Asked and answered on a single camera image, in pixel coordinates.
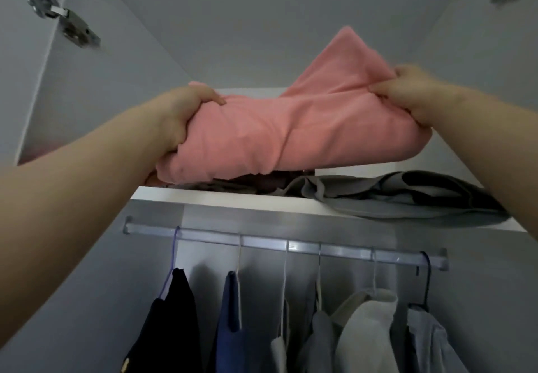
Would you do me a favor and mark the person's right hand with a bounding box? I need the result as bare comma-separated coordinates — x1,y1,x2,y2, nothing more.
367,64,466,128

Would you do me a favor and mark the person's left hand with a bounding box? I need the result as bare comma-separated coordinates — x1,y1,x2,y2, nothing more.
154,82,227,155

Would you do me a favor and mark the pink red garment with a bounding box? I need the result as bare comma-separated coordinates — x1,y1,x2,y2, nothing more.
141,170,182,190

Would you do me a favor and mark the dark purple garment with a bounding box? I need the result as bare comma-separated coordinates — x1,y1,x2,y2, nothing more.
180,169,316,195

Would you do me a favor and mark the pink pajama shirt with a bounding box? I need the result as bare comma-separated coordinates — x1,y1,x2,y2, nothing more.
155,25,434,187

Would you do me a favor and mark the grey button-up shirt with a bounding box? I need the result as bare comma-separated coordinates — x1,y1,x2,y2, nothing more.
286,169,511,221

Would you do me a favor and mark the white wardrobe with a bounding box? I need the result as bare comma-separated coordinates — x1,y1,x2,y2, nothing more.
0,0,538,373

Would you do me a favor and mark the purple wire hanger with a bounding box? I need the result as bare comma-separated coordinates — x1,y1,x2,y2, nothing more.
158,226,182,301

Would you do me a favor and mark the beige wire hanger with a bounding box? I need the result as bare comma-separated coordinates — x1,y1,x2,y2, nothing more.
232,234,247,332

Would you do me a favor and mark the white hanger of cream shirt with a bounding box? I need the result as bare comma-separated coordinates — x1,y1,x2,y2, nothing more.
367,248,381,292

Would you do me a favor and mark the black hanger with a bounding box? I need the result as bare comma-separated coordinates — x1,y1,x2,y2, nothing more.
409,251,435,313

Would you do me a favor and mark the blue garment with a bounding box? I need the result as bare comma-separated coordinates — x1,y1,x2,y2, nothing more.
208,269,250,373

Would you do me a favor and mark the light grey shirt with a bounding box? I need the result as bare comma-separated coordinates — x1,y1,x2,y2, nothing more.
389,304,470,373

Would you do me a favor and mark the grey hooded garment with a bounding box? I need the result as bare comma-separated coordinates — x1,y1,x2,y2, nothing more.
294,305,341,373

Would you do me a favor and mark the person's right forearm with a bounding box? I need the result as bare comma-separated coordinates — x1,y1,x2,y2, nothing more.
433,83,538,239

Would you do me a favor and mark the person's left forearm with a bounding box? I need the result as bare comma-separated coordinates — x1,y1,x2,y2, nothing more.
0,100,182,348

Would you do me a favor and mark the metal closet rod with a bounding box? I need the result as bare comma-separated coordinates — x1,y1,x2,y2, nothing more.
123,217,451,271

